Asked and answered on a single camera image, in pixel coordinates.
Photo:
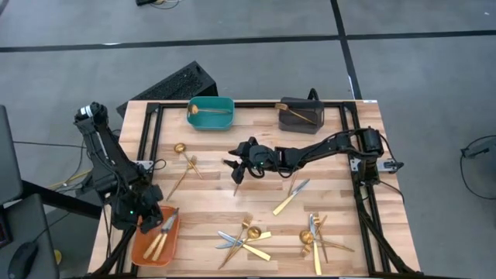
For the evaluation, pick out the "orange plastic bin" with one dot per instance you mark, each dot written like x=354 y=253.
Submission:
x=147 y=232

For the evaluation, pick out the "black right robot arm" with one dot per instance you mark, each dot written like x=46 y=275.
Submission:
x=310 y=153

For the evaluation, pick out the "black perforated case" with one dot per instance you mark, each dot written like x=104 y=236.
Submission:
x=178 y=85

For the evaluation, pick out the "teal plastic bin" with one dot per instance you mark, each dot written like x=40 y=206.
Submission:
x=211 y=120

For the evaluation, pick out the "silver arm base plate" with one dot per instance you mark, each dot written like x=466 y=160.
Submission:
x=387 y=164
x=144 y=164

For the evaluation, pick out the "grey monitor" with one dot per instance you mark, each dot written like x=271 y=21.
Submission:
x=9 y=155

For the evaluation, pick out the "black computer mouse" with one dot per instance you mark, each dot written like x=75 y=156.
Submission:
x=23 y=259

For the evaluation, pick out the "grey plastic bin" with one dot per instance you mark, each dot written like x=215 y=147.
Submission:
x=302 y=126

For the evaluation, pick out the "dark grey desk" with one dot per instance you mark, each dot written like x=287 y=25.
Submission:
x=31 y=221

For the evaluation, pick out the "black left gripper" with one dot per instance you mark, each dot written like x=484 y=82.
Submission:
x=131 y=205

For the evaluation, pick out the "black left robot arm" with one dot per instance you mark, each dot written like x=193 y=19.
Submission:
x=104 y=155

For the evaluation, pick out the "wooden spoon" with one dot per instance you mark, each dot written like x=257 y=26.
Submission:
x=253 y=232

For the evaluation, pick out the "yellow round object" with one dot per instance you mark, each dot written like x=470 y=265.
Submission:
x=58 y=257

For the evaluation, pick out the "black floor beam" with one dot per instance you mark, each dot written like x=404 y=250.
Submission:
x=62 y=199

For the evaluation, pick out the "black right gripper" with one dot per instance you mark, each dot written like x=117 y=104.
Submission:
x=259 y=160

